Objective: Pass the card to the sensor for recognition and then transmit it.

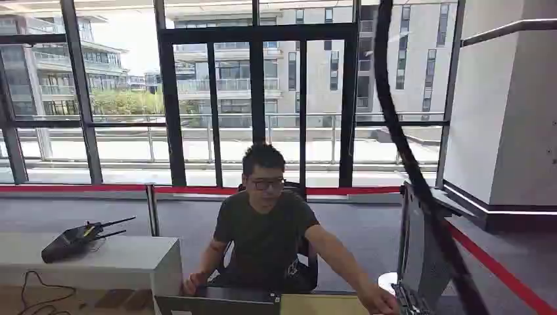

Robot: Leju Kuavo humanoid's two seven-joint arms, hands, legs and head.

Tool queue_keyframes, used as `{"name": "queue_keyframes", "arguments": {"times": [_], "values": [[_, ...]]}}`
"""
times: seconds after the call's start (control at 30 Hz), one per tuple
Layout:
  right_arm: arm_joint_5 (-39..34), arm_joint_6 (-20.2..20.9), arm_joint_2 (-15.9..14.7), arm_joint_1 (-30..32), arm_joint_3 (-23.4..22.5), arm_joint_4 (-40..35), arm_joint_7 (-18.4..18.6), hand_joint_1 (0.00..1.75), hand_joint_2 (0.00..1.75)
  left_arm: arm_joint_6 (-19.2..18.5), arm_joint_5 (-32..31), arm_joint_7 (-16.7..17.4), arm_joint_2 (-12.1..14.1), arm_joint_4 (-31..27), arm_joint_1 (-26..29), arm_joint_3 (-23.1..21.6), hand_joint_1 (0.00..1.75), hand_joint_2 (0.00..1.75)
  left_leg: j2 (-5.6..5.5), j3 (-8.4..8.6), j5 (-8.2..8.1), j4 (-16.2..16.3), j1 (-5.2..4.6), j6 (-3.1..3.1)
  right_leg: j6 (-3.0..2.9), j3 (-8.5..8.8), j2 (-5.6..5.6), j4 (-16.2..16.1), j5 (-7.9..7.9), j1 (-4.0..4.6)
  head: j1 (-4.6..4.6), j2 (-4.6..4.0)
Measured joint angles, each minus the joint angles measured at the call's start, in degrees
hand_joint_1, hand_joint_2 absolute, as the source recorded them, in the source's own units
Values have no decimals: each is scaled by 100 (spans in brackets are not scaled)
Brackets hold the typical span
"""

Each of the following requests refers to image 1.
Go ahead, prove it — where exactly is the person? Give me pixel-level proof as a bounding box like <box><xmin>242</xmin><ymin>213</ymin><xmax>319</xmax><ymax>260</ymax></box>
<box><xmin>181</xmin><ymin>142</ymin><xmax>399</xmax><ymax>315</ymax></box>

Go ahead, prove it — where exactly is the metal outdoor railing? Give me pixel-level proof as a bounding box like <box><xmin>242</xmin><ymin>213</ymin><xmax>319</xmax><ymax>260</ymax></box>
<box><xmin>0</xmin><ymin>112</ymin><xmax>445</xmax><ymax>165</ymax></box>

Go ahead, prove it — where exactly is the black office chair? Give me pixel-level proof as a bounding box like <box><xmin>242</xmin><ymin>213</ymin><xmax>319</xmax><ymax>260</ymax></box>
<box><xmin>221</xmin><ymin>181</ymin><xmax>319</xmax><ymax>295</ymax></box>

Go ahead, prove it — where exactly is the wooden card box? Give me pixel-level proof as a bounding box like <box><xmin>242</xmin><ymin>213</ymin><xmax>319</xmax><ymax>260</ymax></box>
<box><xmin>280</xmin><ymin>294</ymin><xmax>372</xmax><ymax>315</ymax></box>

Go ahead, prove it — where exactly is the person's right hand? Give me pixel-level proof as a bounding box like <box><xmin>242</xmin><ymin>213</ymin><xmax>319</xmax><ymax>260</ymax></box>
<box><xmin>181</xmin><ymin>271</ymin><xmax>211</xmax><ymax>297</ymax></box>

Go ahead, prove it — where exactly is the person's hand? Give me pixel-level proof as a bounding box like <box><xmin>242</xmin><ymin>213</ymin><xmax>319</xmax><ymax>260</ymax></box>
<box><xmin>181</xmin><ymin>271</ymin><xmax>211</xmax><ymax>297</ymax></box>
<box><xmin>357</xmin><ymin>284</ymin><xmax>399</xmax><ymax>315</ymax></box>

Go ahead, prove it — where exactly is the dark laptop lid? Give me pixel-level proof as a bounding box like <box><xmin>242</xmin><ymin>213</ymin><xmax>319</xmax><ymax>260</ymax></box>
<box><xmin>154</xmin><ymin>285</ymin><xmax>282</xmax><ymax>315</ymax></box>

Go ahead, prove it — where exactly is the white round base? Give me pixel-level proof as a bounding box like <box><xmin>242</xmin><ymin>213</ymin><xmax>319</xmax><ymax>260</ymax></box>
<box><xmin>377</xmin><ymin>271</ymin><xmax>399</xmax><ymax>297</ymax></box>

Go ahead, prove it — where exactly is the grey open laptop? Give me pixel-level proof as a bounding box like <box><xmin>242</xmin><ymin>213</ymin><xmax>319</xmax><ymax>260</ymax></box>
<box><xmin>390</xmin><ymin>181</ymin><xmax>455</xmax><ymax>315</ymax></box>

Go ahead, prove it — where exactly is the person's left hand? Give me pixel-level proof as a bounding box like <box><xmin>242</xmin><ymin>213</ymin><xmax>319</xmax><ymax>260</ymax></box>
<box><xmin>357</xmin><ymin>284</ymin><xmax>399</xmax><ymax>315</ymax></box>

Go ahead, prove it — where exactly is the red barrier belt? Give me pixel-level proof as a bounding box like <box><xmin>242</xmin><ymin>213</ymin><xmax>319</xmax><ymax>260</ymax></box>
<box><xmin>0</xmin><ymin>184</ymin><xmax>402</xmax><ymax>196</ymax></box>
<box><xmin>443</xmin><ymin>220</ymin><xmax>557</xmax><ymax>315</ymax></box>

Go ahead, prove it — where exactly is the white cabinet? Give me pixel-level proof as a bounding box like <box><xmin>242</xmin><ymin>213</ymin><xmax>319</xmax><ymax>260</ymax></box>
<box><xmin>0</xmin><ymin>232</ymin><xmax>184</xmax><ymax>315</ymax></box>

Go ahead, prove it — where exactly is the black router with antennas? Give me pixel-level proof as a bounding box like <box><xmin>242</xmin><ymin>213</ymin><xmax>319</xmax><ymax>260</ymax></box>
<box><xmin>41</xmin><ymin>216</ymin><xmax>137</xmax><ymax>264</ymax></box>

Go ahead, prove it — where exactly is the black glass door frame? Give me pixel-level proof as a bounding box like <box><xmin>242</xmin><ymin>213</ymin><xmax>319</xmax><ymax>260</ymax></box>
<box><xmin>157</xmin><ymin>22</ymin><xmax>361</xmax><ymax>188</ymax></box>

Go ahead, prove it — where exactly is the thick black hanging cable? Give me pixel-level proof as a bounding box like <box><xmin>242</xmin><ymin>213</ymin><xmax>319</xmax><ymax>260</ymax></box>
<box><xmin>373</xmin><ymin>0</ymin><xmax>491</xmax><ymax>315</ymax></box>

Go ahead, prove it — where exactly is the metal stanchion post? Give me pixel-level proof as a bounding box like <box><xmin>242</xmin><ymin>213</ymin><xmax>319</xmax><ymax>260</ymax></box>
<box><xmin>145</xmin><ymin>182</ymin><xmax>160</xmax><ymax>238</ymax></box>

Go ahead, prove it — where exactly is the grey wall handrail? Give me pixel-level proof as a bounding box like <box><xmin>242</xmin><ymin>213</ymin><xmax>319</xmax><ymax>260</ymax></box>
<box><xmin>460</xmin><ymin>18</ymin><xmax>557</xmax><ymax>48</ymax></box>

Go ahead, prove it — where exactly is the thin black cable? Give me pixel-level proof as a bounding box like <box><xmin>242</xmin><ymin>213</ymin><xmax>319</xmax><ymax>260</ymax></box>
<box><xmin>16</xmin><ymin>270</ymin><xmax>78</xmax><ymax>315</ymax></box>

